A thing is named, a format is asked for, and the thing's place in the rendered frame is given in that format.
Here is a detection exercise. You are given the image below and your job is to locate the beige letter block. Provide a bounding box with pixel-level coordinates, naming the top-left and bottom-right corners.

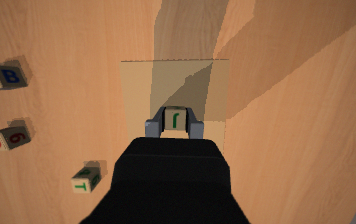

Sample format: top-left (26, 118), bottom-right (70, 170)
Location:
top-left (71, 167), bottom-right (101, 193)
top-left (165, 106), bottom-right (186, 131)
top-left (0, 65), bottom-right (27, 90)
top-left (0, 126), bottom-right (31, 151)

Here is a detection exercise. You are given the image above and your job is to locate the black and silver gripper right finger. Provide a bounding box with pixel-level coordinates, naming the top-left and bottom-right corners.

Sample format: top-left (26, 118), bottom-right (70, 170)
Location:
top-left (185, 107), bottom-right (204, 139)

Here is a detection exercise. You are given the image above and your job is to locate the tan flat mat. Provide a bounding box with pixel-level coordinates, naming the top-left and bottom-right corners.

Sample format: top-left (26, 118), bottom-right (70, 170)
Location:
top-left (119, 60), bottom-right (230, 155)

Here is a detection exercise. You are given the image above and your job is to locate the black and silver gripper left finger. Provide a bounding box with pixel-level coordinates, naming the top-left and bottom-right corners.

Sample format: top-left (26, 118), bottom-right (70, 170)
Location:
top-left (145, 107), bottom-right (166, 138)

